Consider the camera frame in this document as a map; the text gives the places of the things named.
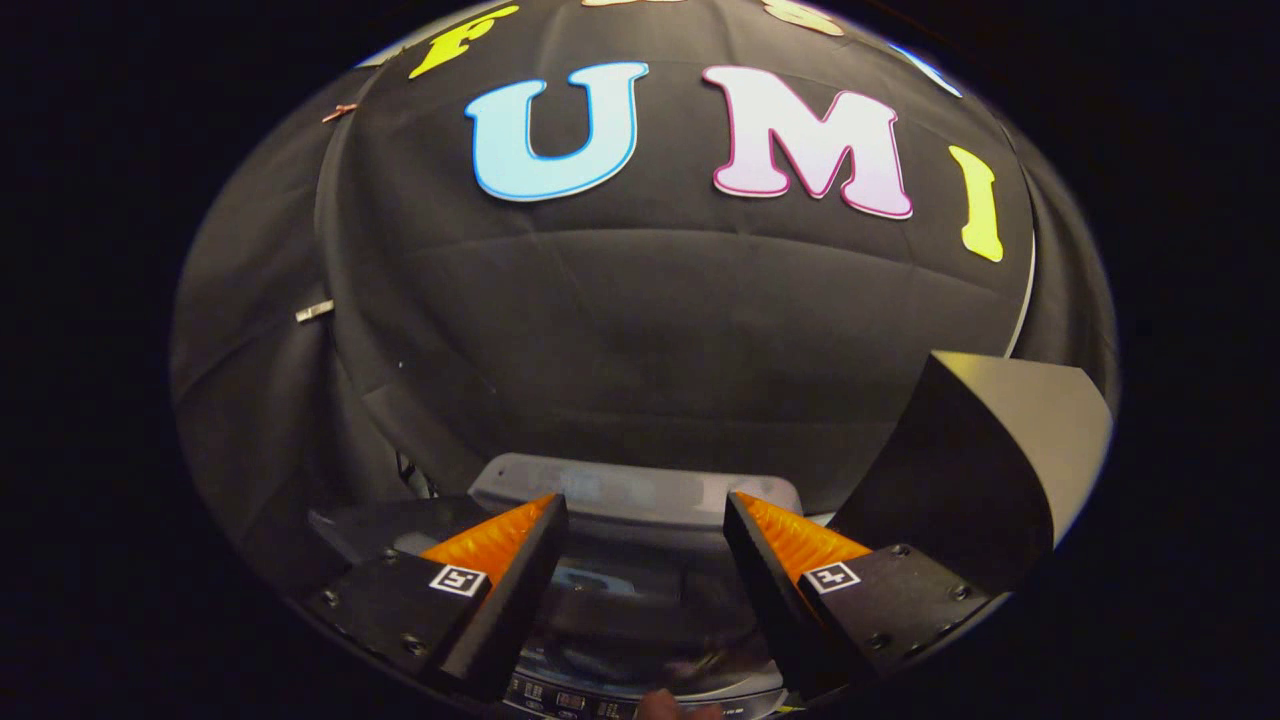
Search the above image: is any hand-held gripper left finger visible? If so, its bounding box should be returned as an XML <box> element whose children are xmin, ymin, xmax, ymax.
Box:
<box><xmin>305</xmin><ymin>492</ymin><xmax>569</xmax><ymax>704</ymax></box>

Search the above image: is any black backdrop cloth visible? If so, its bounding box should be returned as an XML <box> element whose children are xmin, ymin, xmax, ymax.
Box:
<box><xmin>170</xmin><ymin>0</ymin><xmax>1121</xmax><ymax>601</ymax></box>

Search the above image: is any grey beige cabinet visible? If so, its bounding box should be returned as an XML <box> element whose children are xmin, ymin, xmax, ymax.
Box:
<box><xmin>828</xmin><ymin>350</ymin><xmax>1114</xmax><ymax>597</ymax></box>

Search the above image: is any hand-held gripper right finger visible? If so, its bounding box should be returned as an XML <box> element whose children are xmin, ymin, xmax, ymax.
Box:
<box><xmin>724</xmin><ymin>490</ymin><xmax>997</xmax><ymax>701</ymax></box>

